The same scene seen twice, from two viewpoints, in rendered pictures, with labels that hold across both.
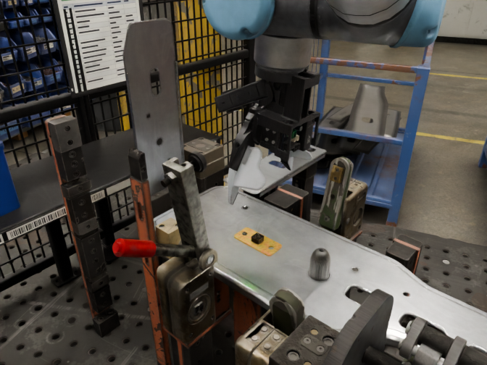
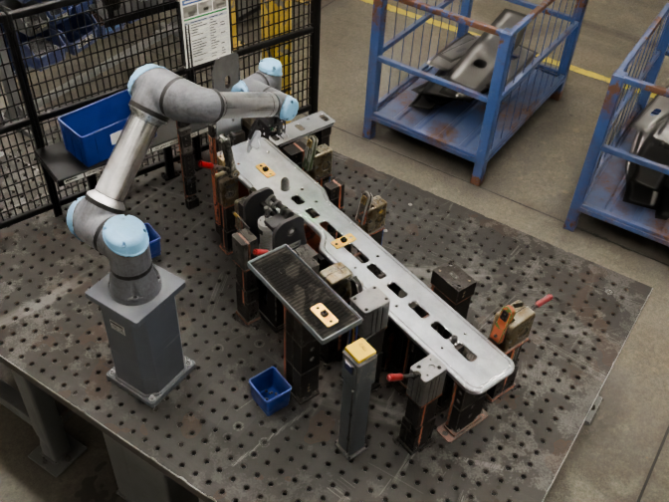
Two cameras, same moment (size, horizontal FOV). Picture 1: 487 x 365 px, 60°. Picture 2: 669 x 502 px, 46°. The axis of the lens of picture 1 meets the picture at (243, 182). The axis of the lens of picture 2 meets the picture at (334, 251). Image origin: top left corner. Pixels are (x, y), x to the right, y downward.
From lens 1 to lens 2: 2.18 m
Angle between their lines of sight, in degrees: 16
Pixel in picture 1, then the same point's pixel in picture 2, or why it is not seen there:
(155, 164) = (225, 122)
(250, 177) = (255, 143)
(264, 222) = (273, 161)
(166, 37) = (234, 61)
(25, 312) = (147, 190)
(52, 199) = (171, 133)
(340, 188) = (311, 150)
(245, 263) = (255, 178)
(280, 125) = (265, 125)
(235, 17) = not seen: hidden behind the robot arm
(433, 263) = (400, 204)
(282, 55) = not seen: hidden behind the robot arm
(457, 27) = not seen: outside the picture
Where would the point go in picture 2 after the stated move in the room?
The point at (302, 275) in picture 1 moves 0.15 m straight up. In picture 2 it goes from (277, 187) to (277, 153)
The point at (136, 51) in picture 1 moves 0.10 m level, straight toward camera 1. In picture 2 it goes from (218, 70) to (216, 85)
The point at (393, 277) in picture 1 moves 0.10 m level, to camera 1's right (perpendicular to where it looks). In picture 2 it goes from (316, 194) to (343, 199)
